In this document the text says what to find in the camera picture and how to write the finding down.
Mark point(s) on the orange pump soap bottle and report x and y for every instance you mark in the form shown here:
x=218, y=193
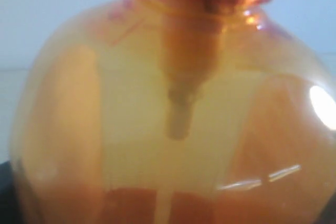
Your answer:
x=175, y=111

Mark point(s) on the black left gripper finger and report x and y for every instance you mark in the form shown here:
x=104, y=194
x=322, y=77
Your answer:
x=17, y=198

